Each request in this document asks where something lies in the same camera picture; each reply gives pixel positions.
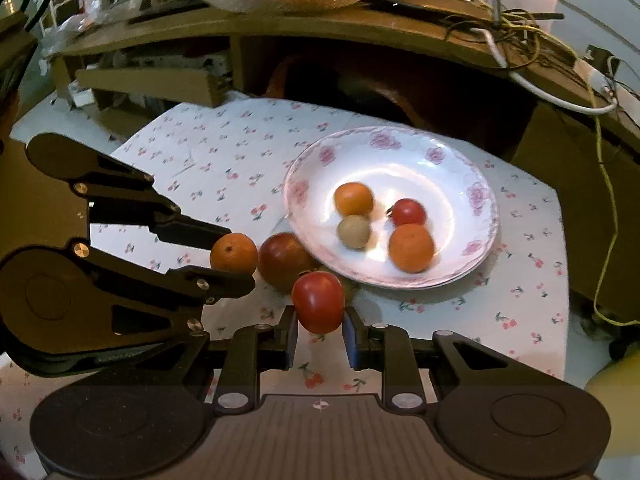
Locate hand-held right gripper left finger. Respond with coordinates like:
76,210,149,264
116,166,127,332
206,305,301,416

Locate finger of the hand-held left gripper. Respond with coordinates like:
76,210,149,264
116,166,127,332
26,132,232,252
64,242,257,351

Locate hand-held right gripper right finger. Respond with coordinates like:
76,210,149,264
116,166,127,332
343,305,577,415

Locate small orange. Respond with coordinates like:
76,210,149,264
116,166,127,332
333,182,375,217
209,233,259,276
388,223,436,274

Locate red tomato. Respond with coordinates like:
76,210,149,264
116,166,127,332
389,198,428,228
291,270,347,335

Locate small brown round fruit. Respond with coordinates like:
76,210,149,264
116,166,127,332
336,215,372,251

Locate white floral plate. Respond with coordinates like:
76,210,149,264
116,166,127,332
283,126,501,291

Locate dark red apple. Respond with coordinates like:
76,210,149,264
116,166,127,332
257,232,317,294

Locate wooden drawer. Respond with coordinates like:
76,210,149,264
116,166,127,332
75,66,227,109

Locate wooden television cabinet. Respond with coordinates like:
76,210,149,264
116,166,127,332
42,0,640,306

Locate yellow trash can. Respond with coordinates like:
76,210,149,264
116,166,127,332
584,357,640,413

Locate white power strip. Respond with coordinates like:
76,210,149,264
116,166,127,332
574,57,640,128

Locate white cable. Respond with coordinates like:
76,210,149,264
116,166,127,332
479,27,620,114

